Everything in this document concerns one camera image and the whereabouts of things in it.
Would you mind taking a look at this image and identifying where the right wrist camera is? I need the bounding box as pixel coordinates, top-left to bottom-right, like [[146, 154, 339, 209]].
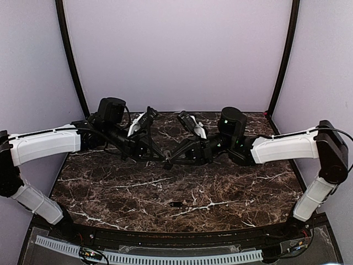
[[177, 110, 207, 139]]

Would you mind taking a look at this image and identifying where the circuit board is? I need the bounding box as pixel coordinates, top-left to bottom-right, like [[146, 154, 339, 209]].
[[78, 247, 103, 261], [287, 240, 307, 253]]

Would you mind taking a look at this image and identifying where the black front rail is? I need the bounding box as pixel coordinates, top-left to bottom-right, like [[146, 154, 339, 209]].
[[72, 224, 289, 247]]

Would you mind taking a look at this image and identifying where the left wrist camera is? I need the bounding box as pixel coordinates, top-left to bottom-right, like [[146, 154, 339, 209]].
[[127, 106, 158, 137]]

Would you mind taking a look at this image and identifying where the black left corner post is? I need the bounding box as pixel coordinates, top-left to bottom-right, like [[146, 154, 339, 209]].
[[55, 0, 90, 117]]

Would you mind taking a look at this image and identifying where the silver keyring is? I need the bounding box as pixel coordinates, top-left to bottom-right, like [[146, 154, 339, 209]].
[[163, 150, 172, 161]]

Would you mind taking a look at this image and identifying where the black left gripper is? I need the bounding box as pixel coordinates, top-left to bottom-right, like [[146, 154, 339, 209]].
[[105, 122, 165, 161]]

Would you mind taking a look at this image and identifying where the white slotted cable duct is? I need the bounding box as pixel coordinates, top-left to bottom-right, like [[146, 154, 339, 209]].
[[35, 235, 263, 264]]

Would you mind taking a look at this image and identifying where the left circuit board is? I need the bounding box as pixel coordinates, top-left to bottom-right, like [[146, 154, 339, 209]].
[[78, 247, 103, 261]]

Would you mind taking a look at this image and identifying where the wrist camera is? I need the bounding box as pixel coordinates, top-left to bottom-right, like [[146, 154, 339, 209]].
[[177, 110, 207, 139], [127, 106, 158, 137]]

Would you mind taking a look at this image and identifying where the black corner post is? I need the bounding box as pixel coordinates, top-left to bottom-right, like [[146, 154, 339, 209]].
[[266, 0, 300, 119], [55, 0, 90, 117]]

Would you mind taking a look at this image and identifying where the key with black head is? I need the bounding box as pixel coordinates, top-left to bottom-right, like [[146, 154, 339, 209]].
[[169, 202, 183, 208]]

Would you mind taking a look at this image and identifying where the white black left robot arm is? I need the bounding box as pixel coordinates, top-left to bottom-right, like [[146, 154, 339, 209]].
[[1, 97, 165, 241]]

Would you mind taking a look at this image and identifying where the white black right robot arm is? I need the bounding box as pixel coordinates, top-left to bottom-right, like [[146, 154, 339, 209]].
[[166, 107, 350, 240]]

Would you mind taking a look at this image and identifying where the right circuit board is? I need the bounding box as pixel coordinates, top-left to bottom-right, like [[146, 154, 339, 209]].
[[287, 240, 307, 253]]

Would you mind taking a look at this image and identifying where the black right corner post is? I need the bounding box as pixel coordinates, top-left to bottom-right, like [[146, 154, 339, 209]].
[[266, 0, 300, 119]]

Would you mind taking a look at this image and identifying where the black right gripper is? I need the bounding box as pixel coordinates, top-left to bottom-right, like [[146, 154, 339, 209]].
[[167, 132, 235, 167]]

